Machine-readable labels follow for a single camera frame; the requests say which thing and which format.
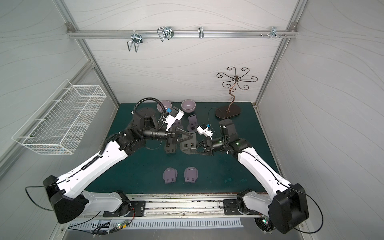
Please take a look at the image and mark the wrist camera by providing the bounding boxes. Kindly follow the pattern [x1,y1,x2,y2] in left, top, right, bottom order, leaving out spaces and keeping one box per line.
[162,107,184,132]
[197,124,213,140]

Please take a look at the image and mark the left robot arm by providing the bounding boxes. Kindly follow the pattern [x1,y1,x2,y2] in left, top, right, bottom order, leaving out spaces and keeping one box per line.
[43,107,192,224]

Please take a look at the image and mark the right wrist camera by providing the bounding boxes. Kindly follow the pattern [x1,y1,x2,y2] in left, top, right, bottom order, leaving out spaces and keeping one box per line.
[197,124,213,140]

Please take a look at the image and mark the green table mat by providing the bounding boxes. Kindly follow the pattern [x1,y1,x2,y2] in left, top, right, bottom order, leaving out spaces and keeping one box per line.
[86,102,278,194]

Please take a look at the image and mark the metal double hook middle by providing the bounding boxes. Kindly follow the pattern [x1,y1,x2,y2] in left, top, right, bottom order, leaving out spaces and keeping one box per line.
[157,27,175,42]

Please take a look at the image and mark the white wire basket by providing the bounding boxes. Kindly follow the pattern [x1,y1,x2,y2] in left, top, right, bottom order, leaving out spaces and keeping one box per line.
[12,80,106,155]

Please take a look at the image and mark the pink bowl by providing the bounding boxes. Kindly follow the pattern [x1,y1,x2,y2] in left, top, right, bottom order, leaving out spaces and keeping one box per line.
[157,100,172,113]
[181,100,196,113]

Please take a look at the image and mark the metal hook right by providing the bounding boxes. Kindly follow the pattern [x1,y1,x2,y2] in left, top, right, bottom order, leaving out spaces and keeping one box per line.
[260,27,287,39]

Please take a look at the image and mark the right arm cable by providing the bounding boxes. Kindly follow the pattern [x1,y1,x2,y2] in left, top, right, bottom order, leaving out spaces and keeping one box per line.
[289,185,325,235]

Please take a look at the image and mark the metal double hook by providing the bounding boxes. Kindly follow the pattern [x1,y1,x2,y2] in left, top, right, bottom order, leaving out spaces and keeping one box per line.
[127,33,143,53]
[157,27,175,42]

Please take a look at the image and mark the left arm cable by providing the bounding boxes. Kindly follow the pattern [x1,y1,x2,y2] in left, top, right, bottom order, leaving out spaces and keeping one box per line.
[24,185,55,212]

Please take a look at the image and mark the right pink bowl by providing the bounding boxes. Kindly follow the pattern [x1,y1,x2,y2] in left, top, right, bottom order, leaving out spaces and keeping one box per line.
[181,100,196,113]

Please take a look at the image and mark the aluminium top rail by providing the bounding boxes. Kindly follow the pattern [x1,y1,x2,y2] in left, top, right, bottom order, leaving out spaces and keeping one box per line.
[67,29,299,40]

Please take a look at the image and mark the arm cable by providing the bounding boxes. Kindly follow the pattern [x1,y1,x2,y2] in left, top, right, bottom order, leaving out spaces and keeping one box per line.
[24,185,55,212]
[289,185,325,235]

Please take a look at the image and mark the small metal hook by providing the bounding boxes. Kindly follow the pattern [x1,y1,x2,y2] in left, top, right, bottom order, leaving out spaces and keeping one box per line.
[198,27,204,39]

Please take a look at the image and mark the brown metal jewelry stand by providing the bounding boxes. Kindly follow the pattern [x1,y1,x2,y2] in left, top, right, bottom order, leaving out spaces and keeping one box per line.
[215,66,259,120]

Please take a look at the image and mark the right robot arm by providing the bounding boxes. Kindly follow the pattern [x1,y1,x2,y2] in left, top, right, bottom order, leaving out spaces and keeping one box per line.
[195,120,309,234]

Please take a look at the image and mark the purple phone stand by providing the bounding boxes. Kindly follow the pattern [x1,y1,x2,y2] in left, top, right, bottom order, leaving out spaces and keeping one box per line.
[184,167,199,183]
[174,120,184,129]
[163,168,178,184]
[187,115,199,132]

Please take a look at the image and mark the white vent strip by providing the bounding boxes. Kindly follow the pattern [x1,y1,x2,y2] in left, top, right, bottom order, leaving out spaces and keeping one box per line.
[69,218,243,232]

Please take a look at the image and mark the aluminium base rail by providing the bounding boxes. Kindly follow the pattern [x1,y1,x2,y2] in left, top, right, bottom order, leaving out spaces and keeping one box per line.
[59,193,307,222]

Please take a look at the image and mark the metal double hook left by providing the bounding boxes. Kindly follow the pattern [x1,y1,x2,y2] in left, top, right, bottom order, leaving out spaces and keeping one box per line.
[127,33,143,53]

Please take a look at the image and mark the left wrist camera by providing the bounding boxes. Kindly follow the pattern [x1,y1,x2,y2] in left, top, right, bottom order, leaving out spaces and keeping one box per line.
[162,107,184,132]

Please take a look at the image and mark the left pink bowl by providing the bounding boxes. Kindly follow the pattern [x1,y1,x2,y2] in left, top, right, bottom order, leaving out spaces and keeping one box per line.
[157,100,172,113]

